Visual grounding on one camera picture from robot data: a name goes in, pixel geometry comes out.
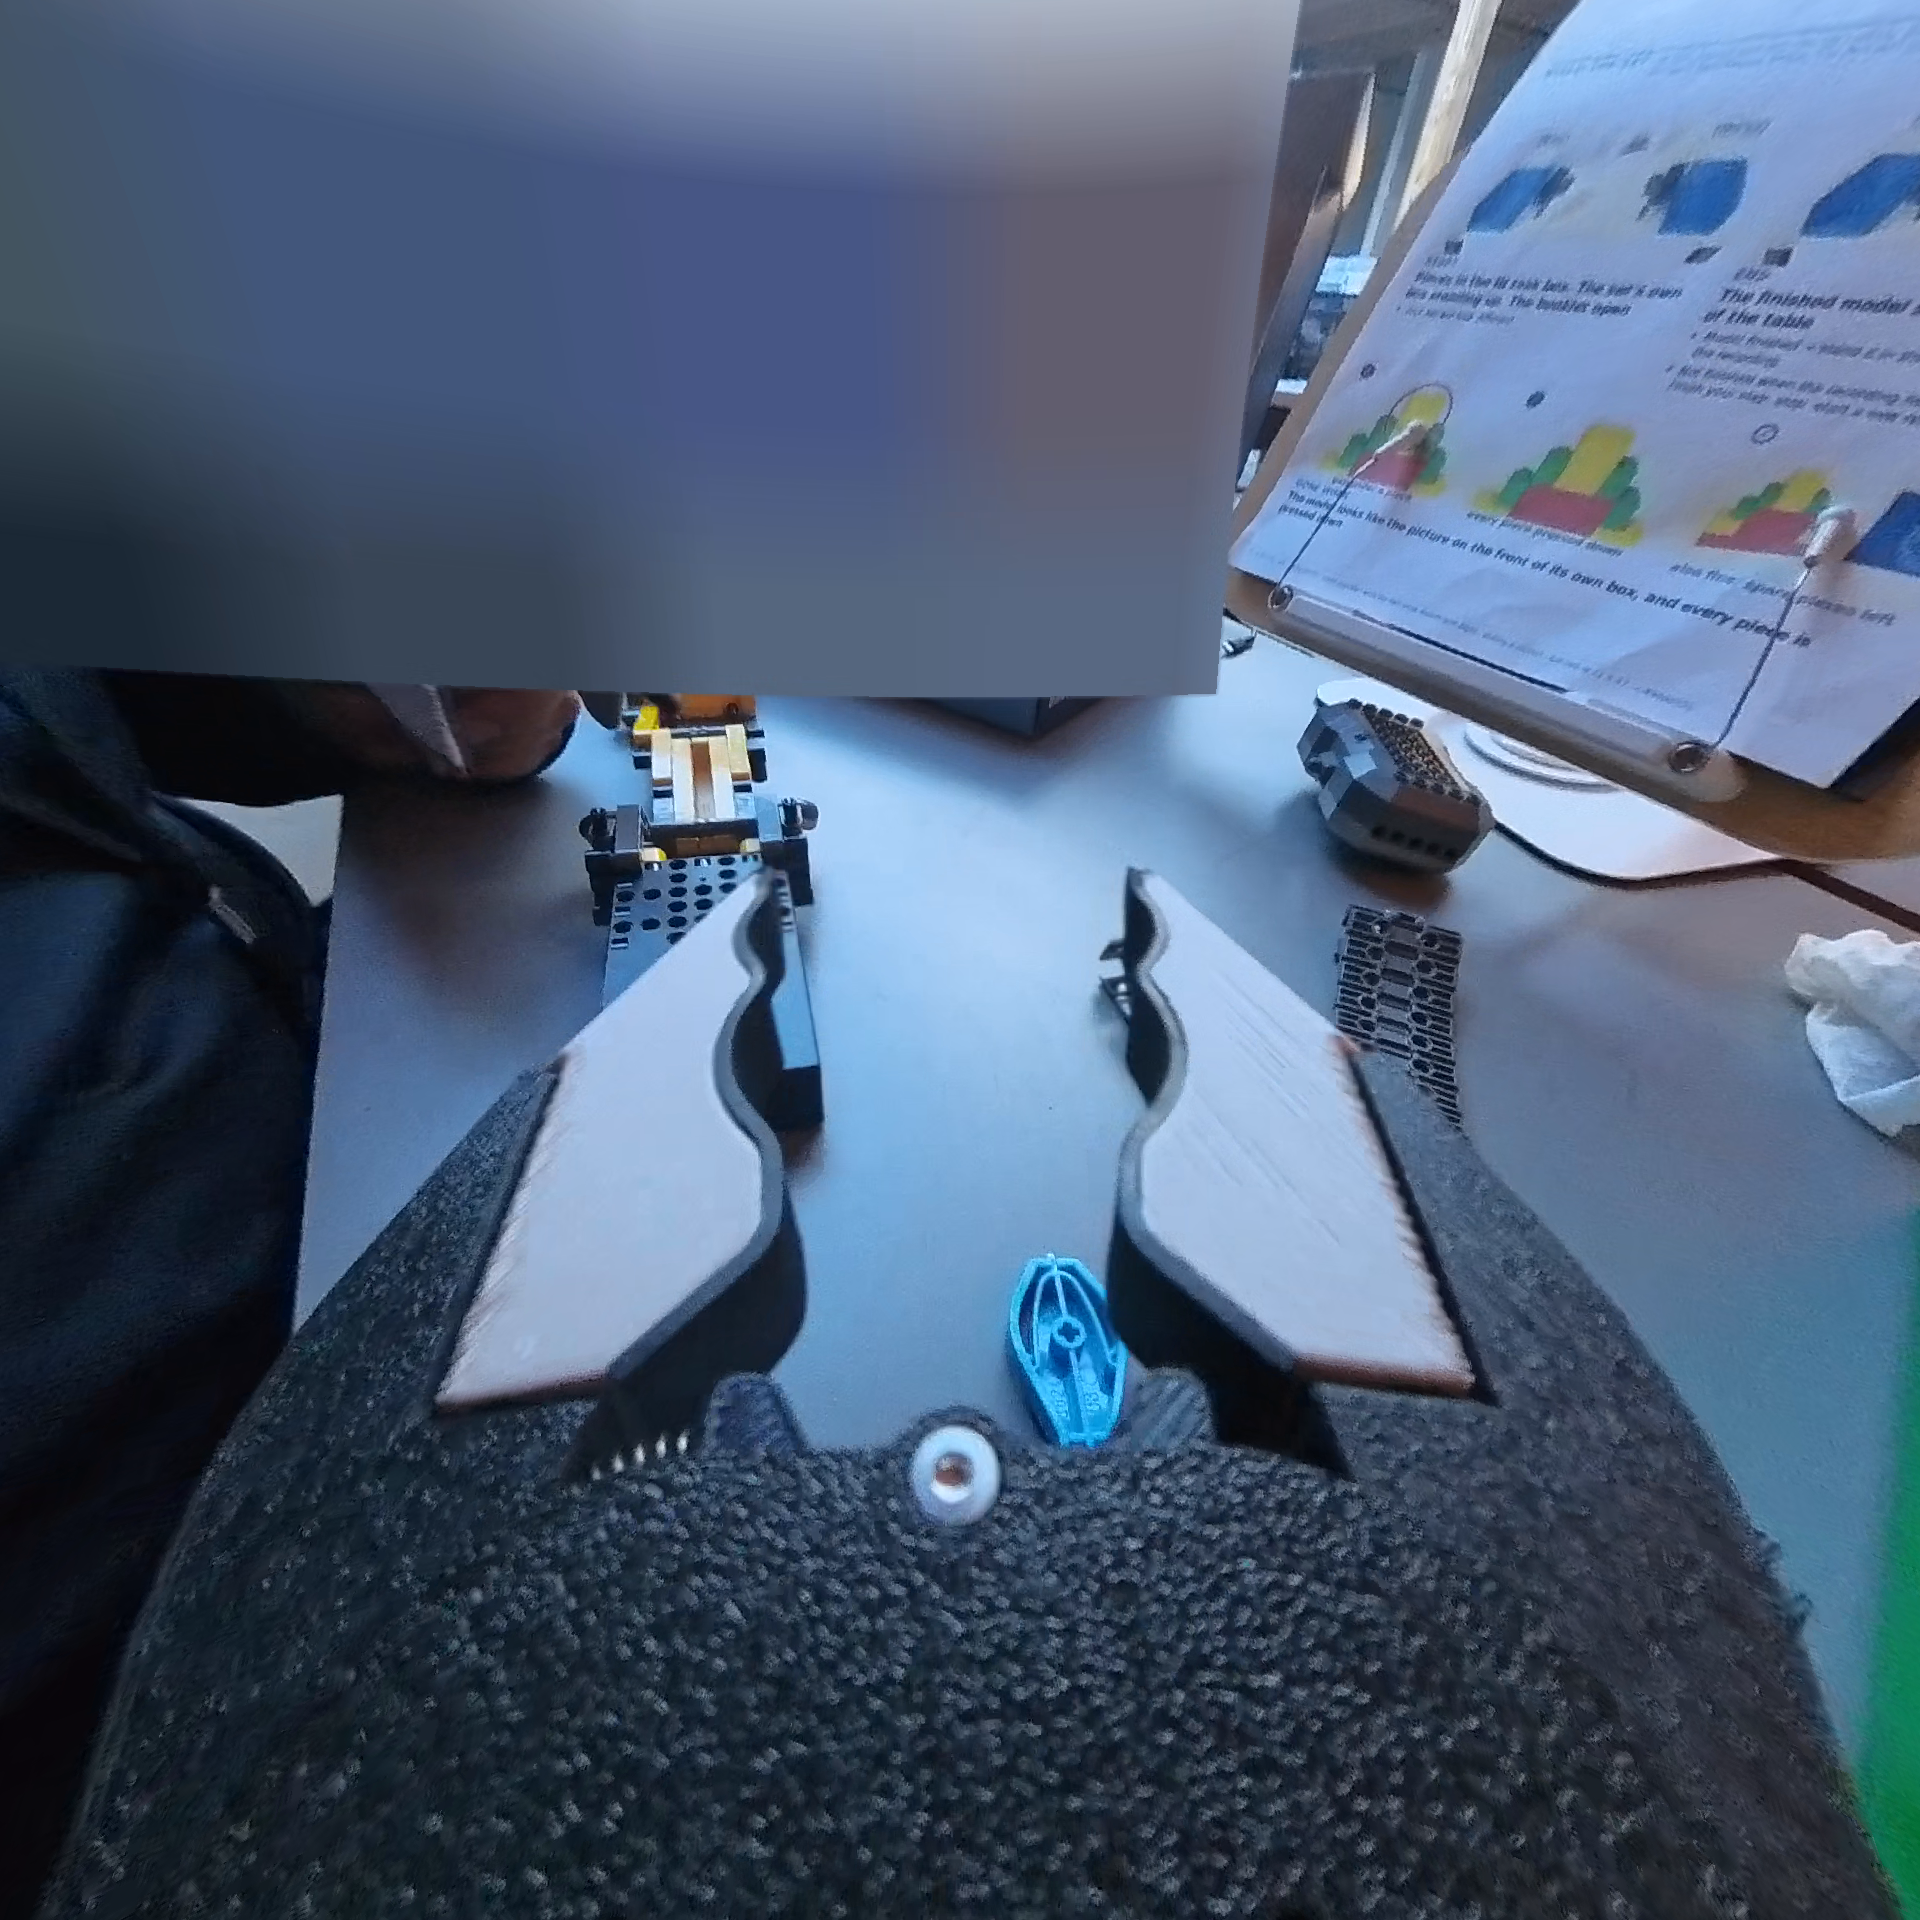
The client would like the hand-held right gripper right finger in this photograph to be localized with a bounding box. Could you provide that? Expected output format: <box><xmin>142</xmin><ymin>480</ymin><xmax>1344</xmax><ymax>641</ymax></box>
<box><xmin>1112</xmin><ymin>867</ymin><xmax>1483</xmax><ymax>1477</ymax></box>

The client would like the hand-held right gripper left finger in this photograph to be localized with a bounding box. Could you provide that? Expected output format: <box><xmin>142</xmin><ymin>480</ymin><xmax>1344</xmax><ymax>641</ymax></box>
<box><xmin>435</xmin><ymin>868</ymin><xmax>812</xmax><ymax>1413</ymax></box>

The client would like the black perforated brick box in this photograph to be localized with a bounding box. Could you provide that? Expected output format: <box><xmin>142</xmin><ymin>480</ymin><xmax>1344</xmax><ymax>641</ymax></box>
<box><xmin>582</xmin><ymin>691</ymin><xmax>827</xmax><ymax>1135</ymax></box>

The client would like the printed instruction sheet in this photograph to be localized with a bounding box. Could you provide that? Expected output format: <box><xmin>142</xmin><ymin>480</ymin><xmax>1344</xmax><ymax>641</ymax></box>
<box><xmin>1230</xmin><ymin>0</ymin><xmax>1920</xmax><ymax>790</ymax></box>

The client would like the grey brick model piece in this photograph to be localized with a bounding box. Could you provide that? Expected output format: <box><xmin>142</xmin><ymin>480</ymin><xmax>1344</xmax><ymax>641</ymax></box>
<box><xmin>1297</xmin><ymin>699</ymin><xmax>1497</xmax><ymax>876</ymax></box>

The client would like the person's left hand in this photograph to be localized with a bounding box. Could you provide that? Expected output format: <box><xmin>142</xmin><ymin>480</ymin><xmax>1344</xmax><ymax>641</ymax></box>
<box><xmin>450</xmin><ymin>687</ymin><xmax>588</xmax><ymax>786</ymax></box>

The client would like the crumpled white tissue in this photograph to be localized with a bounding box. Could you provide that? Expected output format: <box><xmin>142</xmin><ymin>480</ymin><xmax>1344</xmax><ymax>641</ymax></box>
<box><xmin>1782</xmin><ymin>928</ymin><xmax>1920</xmax><ymax>1139</ymax></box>

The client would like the grey desk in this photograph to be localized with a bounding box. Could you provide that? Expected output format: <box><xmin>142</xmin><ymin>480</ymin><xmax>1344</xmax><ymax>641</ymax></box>
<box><xmin>291</xmin><ymin>646</ymin><xmax>1920</xmax><ymax>1803</ymax></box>

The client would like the green plastic bin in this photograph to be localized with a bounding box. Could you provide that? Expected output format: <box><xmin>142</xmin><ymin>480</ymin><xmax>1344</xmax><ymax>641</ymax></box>
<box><xmin>1853</xmin><ymin>1591</ymin><xmax>1920</xmax><ymax>1920</ymax></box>

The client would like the blue brick separator tool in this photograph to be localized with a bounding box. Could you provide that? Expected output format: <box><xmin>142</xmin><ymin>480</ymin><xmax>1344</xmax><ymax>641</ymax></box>
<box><xmin>1008</xmin><ymin>1253</ymin><xmax>1131</xmax><ymax>1451</ymax></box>

